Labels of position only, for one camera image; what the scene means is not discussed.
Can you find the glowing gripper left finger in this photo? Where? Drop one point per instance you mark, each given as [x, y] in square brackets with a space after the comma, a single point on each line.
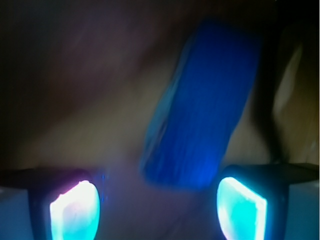
[48, 204]

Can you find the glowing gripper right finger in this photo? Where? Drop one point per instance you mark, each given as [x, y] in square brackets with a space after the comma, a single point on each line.
[269, 202]

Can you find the blue sponge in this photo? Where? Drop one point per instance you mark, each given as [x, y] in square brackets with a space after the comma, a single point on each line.
[197, 114]

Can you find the brown paper bag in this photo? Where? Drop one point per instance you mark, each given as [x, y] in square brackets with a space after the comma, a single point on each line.
[80, 81]

